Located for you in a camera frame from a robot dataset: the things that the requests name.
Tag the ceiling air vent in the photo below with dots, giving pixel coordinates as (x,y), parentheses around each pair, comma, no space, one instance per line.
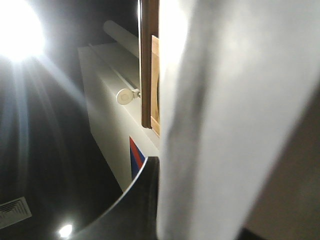
(13,212)

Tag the white roller blind tube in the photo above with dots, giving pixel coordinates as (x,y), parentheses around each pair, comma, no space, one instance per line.
(126,39)

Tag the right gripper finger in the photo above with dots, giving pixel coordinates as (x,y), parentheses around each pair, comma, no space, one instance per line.
(134,215)

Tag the white paper sheet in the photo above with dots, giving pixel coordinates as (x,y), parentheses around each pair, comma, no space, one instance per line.
(239,119)

